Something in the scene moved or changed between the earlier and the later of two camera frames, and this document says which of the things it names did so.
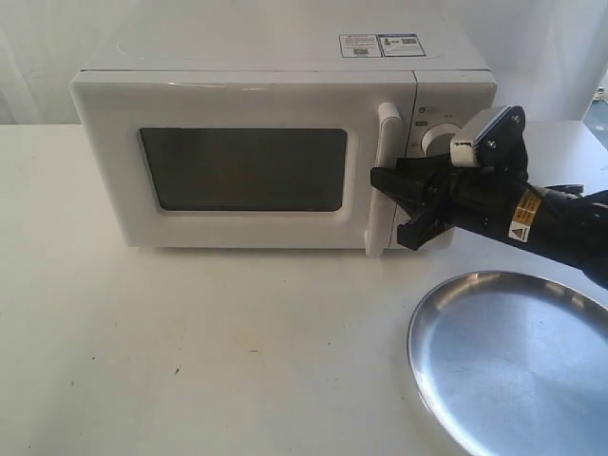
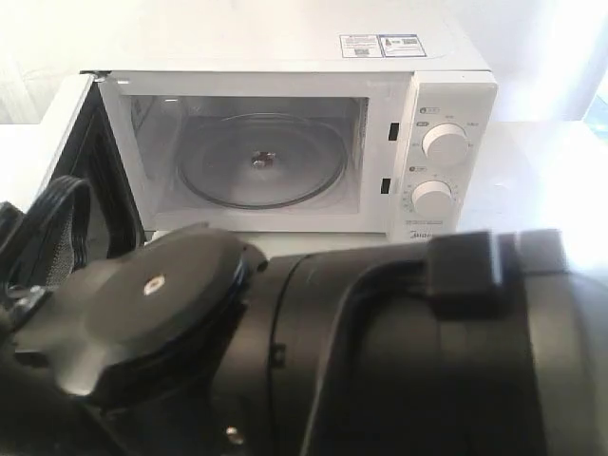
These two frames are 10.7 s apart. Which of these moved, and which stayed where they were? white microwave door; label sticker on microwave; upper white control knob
Moved: white microwave door
Stayed: upper white control knob; label sticker on microwave
